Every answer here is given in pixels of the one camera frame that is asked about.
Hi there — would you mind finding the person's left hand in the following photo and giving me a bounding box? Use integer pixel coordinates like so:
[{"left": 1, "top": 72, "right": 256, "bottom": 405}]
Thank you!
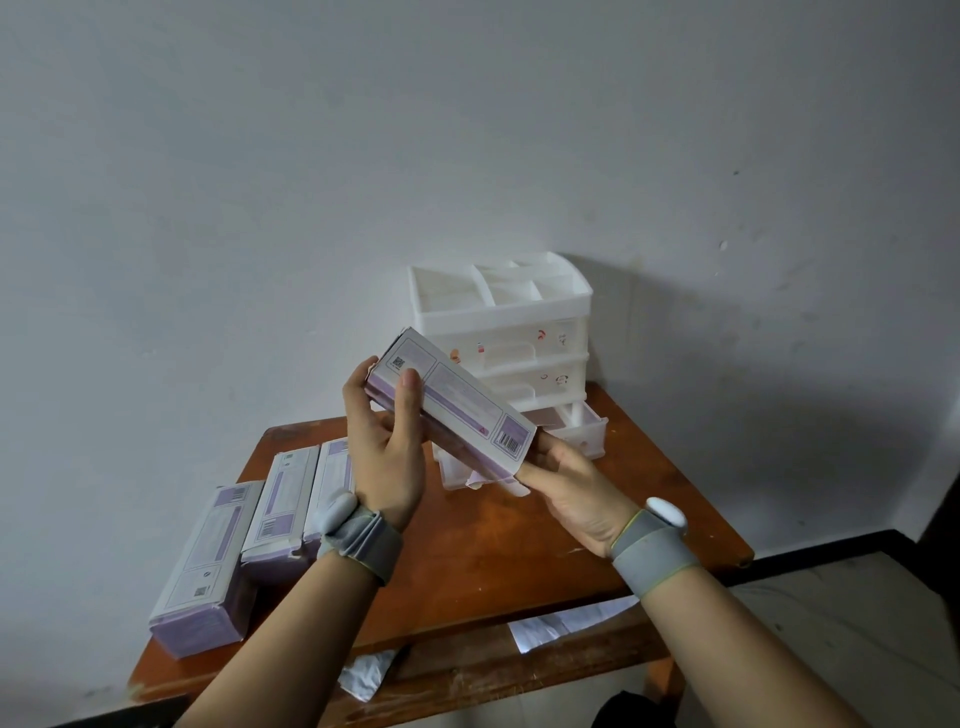
[{"left": 343, "top": 356, "right": 427, "bottom": 532}]

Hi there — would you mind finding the person's right hand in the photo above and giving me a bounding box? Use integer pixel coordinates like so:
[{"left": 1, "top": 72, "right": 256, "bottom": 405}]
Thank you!
[{"left": 516, "top": 433, "right": 642, "bottom": 560}]

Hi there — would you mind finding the long white purple carton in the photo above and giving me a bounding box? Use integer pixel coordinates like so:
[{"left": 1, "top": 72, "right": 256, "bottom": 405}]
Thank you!
[
  {"left": 365, "top": 327, "right": 538, "bottom": 489},
  {"left": 302, "top": 438, "right": 354, "bottom": 556},
  {"left": 148, "top": 480, "right": 265, "bottom": 661},
  {"left": 240, "top": 445, "right": 322, "bottom": 582}
]

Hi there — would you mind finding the person's right forearm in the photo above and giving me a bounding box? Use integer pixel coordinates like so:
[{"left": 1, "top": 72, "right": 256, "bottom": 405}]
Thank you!
[{"left": 641, "top": 566, "right": 871, "bottom": 728}]

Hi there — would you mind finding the person's left forearm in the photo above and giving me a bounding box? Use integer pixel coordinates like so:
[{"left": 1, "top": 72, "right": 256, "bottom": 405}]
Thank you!
[{"left": 176, "top": 551, "right": 376, "bottom": 728}]

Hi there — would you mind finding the grey wristband with white tracker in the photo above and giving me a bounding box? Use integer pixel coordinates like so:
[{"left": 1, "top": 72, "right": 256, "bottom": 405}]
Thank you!
[
  {"left": 316, "top": 491, "right": 404, "bottom": 586},
  {"left": 609, "top": 497, "right": 700, "bottom": 599}
]

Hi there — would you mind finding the white paper sheet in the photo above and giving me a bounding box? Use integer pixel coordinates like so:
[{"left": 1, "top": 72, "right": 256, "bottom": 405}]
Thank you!
[
  {"left": 507, "top": 596, "right": 640, "bottom": 654},
  {"left": 337, "top": 646, "right": 399, "bottom": 703}
]

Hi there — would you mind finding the black object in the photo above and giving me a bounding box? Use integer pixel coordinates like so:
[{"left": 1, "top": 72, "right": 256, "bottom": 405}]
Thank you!
[{"left": 591, "top": 690, "right": 680, "bottom": 728}]

